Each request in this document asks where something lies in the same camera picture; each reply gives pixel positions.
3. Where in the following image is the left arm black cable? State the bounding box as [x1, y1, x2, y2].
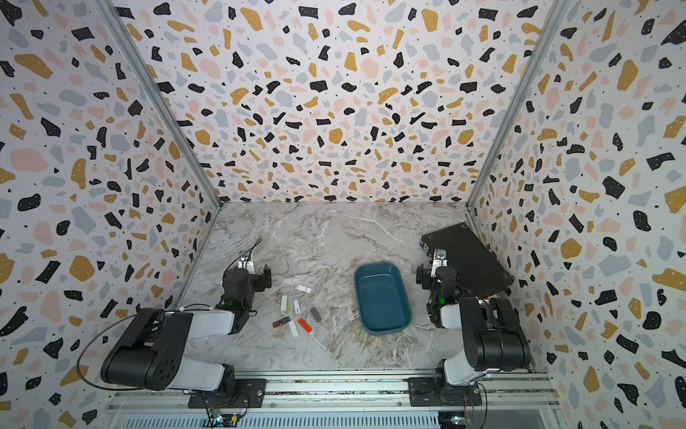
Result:
[75, 313, 140, 391]

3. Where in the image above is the grey usb flash drive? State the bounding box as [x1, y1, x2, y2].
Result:
[310, 307, 322, 323]

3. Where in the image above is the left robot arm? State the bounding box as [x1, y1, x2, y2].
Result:
[100, 266, 273, 398]

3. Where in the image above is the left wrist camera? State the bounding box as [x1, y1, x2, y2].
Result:
[237, 253, 255, 272]

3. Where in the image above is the frame post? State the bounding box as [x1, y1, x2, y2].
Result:
[93, 0, 222, 209]
[466, 0, 569, 211]

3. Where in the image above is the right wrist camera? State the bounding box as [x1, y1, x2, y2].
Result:
[432, 248, 448, 270]

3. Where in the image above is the aluminium mounting rail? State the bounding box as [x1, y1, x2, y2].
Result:
[105, 369, 566, 428]

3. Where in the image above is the white usb flash drive long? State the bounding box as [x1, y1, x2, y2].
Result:
[288, 320, 298, 338]

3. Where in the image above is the black flat case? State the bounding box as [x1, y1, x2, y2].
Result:
[420, 222, 515, 299]

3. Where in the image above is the green usb flash drive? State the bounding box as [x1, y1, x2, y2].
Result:
[280, 295, 289, 313]

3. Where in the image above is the right frame post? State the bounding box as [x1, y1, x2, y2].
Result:
[466, 0, 569, 211]

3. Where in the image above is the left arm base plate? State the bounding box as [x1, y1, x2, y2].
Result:
[188, 378, 267, 409]

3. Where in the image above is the red swivel usb flash drive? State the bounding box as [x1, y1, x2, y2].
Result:
[273, 316, 291, 329]

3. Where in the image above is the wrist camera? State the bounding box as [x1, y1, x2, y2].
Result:
[432, 248, 448, 270]
[237, 253, 255, 272]

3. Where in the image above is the left frame post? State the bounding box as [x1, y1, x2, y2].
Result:
[93, 0, 222, 209]

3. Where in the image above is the red orange usb flash drive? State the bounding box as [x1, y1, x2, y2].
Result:
[298, 318, 313, 334]

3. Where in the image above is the teal plastic storage box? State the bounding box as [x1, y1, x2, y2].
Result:
[354, 262, 413, 336]

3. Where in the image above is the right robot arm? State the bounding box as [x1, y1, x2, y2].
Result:
[416, 265, 532, 394]

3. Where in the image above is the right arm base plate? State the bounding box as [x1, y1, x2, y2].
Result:
[407, 377, 482, 407]

